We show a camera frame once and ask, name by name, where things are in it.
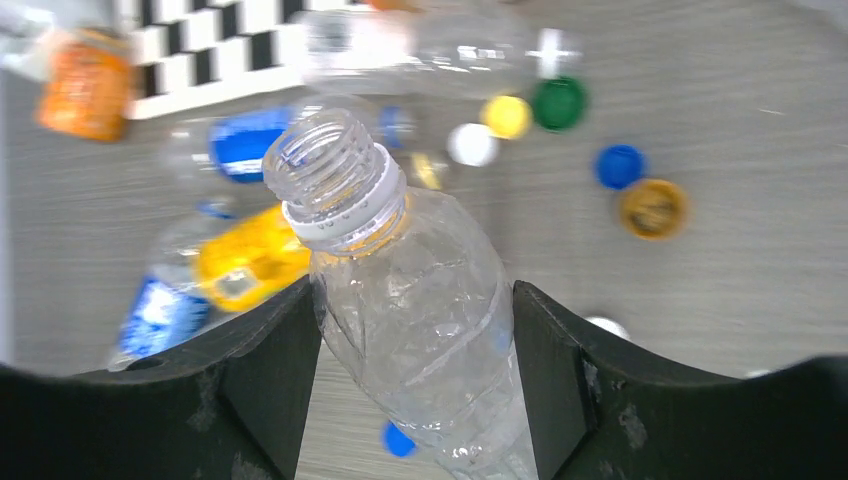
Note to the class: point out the gold brown bottle cap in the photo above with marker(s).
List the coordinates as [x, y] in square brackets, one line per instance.
[653, 209]

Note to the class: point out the green bottle cap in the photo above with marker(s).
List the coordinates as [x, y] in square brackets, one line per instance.
[559, 104]

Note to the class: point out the blue label clear bottle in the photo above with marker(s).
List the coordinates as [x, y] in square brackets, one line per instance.
[169, 307]

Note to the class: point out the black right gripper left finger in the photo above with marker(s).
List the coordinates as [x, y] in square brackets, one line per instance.
[231, 403]

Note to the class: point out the black white checkerboard mat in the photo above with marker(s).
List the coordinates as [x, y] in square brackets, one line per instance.
[191, 54]

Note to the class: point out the yellow label bottle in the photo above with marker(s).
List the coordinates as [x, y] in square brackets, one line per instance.
[252, 262]

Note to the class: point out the yellow bottle cap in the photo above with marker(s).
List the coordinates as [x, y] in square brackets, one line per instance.
[508, 117]

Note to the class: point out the small white bottle cap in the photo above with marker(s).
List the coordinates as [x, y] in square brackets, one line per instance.
[610, 326]

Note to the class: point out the small orange bottle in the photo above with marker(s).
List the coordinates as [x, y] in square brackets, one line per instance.
[92, 83]

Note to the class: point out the blue Pepsi label bottle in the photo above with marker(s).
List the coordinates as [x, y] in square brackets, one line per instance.
[210, 154]

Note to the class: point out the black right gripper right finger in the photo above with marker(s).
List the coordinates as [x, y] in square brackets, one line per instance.
[601, 407]

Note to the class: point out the blue bottle cap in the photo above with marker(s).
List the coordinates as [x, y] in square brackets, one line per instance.
[396, 443]
[618, 166]

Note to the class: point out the clear bottle behind Pepsi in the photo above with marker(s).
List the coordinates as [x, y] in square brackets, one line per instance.
[466, 55]

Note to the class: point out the white cap near yellow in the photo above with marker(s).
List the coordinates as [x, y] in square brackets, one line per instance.
[472, 144]

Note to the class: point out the white metronome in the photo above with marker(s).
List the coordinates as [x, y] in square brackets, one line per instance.
[33, 31]

